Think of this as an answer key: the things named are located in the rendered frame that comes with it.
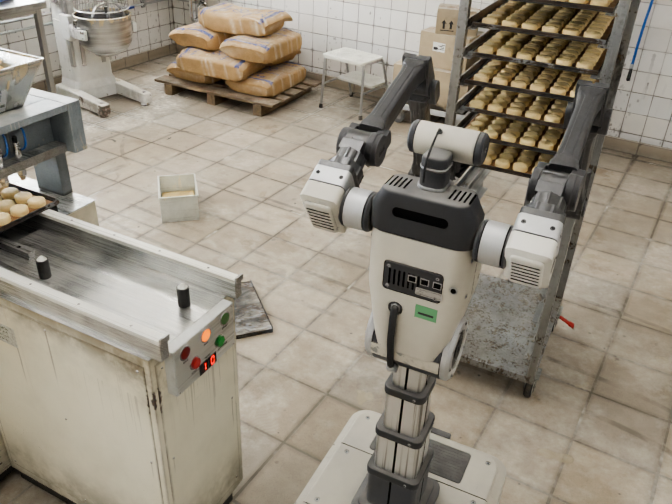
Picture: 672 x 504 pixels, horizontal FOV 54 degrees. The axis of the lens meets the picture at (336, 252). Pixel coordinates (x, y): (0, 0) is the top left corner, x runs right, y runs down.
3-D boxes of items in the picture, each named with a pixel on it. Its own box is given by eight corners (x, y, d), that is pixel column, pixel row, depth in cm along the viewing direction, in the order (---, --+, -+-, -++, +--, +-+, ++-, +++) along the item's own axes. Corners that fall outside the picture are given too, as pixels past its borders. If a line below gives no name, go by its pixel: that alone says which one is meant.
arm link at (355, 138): (335, 151, 152) (356, 156, 150) (352, 118, 156) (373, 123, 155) (342, 175, 160) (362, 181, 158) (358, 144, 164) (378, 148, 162)
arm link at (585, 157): (564, 111, 167) (610, 118, 163) (569, 95, 170) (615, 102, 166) (549, 217, 202) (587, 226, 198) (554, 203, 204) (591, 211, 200)
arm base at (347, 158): (351, 171, 144) (360, 203, 154) (365, 143, 147) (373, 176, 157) (315, 163, 147) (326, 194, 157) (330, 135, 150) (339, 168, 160)
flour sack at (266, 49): (263, 68, 514) (263, 46, 505) (218, 59, 528) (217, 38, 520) (307, 48, 570) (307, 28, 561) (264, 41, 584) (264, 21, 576)
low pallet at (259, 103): (155, 91, 575) (154, 78, 569) (212, 70, 635) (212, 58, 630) (272, 119, 528) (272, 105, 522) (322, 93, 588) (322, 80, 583)
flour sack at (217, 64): (171, 70, 550) (169, 49, 541) (202, 59, 583) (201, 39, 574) (245, 85, 524) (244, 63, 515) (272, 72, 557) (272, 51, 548)
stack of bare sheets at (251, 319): (134, 359, 279) (133, 353, 277) (125, 305, 310) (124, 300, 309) (273, 332, 298) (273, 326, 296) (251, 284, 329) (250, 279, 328)
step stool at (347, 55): (392, 107, 562) (397, 53, 539) (360, 120, 532) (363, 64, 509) (350, 95, 586) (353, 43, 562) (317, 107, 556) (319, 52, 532)
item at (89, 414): (13, 483, 223) (-59, 256, 177) (90, 418, 249) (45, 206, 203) (179, 580, 196) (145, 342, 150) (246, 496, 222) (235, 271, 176)
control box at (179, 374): (167, 392, 164) (161, 348, 157) (225, 339, 182) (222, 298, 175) (178, 398, 163) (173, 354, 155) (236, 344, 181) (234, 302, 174)
